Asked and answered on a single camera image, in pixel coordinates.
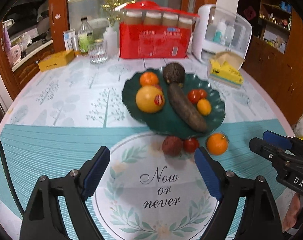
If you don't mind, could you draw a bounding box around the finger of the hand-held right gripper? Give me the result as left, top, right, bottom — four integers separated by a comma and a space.
263, 131, 295, 151
249, 137, 291, 172

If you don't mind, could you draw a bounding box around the purple hanging bag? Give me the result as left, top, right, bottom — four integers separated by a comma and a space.
2, 21, 11, 48

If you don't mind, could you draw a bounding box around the small metal can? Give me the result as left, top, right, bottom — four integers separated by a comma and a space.
71, 35, 80, 52

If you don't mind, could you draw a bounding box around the clear drinking glass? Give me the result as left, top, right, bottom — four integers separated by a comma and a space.
88, 42, 109, 65

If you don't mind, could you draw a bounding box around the yellow flat box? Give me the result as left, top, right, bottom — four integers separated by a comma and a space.
38, 49, 75, 73

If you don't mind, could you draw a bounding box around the wooden kitchen cabinet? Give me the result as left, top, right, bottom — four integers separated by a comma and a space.
12, 39, 54, 86

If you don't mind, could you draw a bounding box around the red box with jars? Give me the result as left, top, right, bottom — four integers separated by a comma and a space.
119, 1, 200, 60

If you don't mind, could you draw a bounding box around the black cable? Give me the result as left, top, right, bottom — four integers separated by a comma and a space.
0, 127, 25, 214

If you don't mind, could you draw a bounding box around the blue and white carton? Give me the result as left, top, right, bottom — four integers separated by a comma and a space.
64, 29, 76, 51

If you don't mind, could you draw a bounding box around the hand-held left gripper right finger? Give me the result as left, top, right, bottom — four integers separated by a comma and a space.
194, 147, 284, 240

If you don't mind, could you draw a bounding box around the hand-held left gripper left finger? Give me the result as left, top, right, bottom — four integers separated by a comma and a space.
19, 146, 111, 240

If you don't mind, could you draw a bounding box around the yellow grapefruit with red sticker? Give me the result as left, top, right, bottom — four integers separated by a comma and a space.
136, 85, 165, 113

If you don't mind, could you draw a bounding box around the dark avocado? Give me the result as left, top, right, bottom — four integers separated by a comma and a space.
163, 63, 186, 84

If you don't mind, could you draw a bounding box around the small tangerine with stem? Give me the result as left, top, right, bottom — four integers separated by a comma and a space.
207, 133, 229, 155

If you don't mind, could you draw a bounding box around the yellow tissue pack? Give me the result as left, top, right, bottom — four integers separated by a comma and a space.
208, 51, 246, 89

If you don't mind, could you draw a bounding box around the large orange tangerine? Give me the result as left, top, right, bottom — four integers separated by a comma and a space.
140, 72, 159, 86

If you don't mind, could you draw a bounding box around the yellow plastic bag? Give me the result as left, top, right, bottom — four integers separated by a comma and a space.
293, 122, 303, 142

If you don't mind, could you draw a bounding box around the white cosmetics storage box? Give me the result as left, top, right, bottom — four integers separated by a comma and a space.
191, 4, 253, 63

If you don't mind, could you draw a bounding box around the person's right hand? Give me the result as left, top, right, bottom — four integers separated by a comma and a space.
285, 193, 303, 233

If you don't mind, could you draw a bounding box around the white squeeze bottle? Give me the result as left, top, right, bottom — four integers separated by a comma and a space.
103, 20, 118, 57

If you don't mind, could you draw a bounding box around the glass bottle with green label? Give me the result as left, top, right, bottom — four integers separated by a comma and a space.
78, 17, 95, 54

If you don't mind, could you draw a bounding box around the small yellow kumquat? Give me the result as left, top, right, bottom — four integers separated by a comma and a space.
197, 98, 212, 116

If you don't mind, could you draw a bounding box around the dark green scalloped plate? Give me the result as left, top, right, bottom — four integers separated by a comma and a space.
121, 66, 226, 138

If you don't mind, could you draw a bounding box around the wooden shelf cabinet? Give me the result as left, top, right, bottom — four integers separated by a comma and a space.
242, 0, 303, 126

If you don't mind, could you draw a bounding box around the dark brown cucumber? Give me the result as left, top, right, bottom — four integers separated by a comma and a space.
167, 84, 208, 132

